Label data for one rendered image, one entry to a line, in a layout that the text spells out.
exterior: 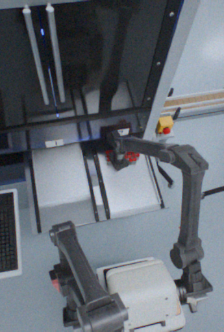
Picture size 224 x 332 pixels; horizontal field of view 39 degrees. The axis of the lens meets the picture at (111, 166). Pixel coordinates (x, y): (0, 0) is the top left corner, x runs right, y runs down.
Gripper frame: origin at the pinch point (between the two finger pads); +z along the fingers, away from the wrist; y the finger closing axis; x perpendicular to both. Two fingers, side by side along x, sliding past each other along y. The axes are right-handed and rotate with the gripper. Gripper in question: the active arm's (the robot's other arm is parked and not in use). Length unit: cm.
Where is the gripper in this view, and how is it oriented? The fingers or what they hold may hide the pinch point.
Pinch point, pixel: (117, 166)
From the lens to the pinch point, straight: 161.9
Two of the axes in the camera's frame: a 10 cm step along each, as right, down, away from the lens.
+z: -0.5, 4.2, 9.1
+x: -8.9, 4.0, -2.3
